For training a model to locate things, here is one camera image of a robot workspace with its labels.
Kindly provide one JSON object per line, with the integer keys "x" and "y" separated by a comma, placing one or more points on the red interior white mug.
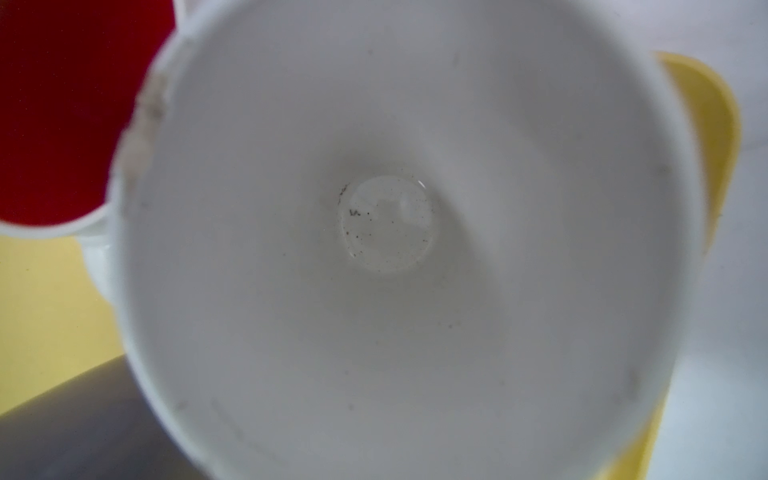
{"x": 70, "y": 71}

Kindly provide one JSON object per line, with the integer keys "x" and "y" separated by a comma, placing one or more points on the white mug blue handle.
{"x": 404, "y": 239}

